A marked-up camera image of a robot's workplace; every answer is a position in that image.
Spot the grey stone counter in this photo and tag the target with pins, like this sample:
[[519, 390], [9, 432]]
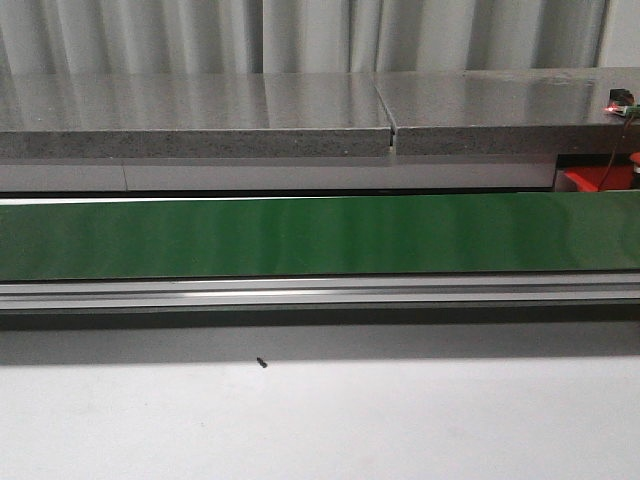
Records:
[[285, 132]]

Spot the green conveyor belt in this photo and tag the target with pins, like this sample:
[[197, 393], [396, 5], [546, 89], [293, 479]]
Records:
[[281, 237]]

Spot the red plastic tray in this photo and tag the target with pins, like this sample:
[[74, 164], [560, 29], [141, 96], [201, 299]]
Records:
[[596, 179]]

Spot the small green circuit board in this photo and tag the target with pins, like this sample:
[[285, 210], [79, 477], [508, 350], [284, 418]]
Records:
[[622, 103]]

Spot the white curtain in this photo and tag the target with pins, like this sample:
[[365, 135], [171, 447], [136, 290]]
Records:
[[72, 37]]

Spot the aluminium conveyor frame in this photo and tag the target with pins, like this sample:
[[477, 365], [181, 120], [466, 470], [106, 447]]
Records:
[[306, 301]]

